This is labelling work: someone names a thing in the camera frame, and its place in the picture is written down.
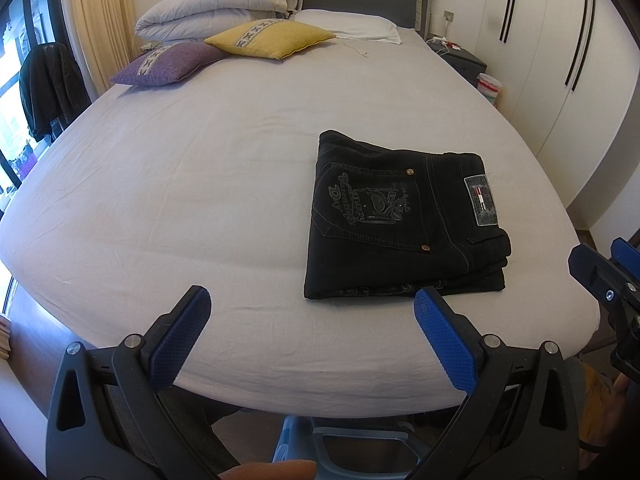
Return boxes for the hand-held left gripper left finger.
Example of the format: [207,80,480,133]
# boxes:
[45,285,236,480]

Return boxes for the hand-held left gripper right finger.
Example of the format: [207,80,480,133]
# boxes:
[407,286,593,480]

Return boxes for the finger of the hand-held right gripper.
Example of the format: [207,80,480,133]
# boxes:
[611,237,640,286]
[568,243,631,311]

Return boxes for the black pants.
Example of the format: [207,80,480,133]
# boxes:
[303,130,512,302]

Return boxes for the person's right forearm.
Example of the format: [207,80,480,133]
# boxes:
[592,372,640,456]

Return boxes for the person's yellow clothing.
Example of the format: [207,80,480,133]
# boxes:
[582,362,618,411]

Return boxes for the bed with white sheet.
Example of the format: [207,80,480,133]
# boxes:
[0,7,601,418]

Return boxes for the white wardrobe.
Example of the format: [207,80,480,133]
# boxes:
[475,0,640,233]

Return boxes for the striped waste bin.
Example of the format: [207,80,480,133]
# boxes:
[475,72,502,108]

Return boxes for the dark grey nightstand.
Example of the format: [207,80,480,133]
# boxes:
[425,35,488,78]

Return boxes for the white charger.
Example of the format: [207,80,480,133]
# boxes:
[429,35,461,55]

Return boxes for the purple cushion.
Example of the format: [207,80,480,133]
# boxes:
[109,41,231,86]

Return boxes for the dark hanging jacket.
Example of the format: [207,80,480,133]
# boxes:
[19,42,93,143]

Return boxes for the window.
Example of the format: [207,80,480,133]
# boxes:
[0,0,66,201]

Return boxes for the yellow cushion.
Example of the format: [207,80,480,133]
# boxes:
[204,18,337,61]

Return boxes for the white pillow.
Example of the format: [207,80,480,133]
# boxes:
[290,8,402,45]

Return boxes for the beige curtain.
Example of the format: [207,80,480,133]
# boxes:
[67,0,137,96]

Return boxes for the folded white duvet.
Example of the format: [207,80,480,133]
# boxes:
[136,0,303,43]

